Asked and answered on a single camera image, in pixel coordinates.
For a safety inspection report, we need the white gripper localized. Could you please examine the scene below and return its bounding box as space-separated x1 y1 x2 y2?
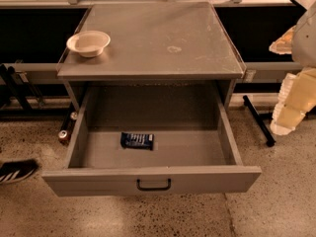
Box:
269 27 316 135

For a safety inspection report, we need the blue rxbar wrapper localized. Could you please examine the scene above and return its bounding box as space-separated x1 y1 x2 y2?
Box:
120 132 154 150

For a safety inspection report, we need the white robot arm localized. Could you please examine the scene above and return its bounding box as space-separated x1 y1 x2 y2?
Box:
269 3 316 135

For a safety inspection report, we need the grey open drawer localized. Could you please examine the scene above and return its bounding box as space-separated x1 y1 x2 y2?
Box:
42 85 261 197

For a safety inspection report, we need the soda can near drawer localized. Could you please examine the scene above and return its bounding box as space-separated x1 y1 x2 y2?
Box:
58 129 69 144

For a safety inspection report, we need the black floor stand leg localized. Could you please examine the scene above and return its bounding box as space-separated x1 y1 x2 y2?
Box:
243 95 276 147

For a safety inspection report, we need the grey metal cabinet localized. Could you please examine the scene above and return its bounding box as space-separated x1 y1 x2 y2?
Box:
57 1 245 104

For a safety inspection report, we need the white paper bowl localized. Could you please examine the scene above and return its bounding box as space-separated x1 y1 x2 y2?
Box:
66 31 111 58

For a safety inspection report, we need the soda can behind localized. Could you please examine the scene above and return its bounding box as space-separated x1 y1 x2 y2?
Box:
70 112 78 121

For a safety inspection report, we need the black white sneaker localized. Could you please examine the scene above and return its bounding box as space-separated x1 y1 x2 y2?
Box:
0 159 39 185

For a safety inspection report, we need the black drawer handle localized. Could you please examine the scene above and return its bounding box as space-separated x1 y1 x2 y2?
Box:
136 179 172 192

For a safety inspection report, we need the black frame legs left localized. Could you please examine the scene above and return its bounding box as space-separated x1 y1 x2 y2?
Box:
0 64 45 112

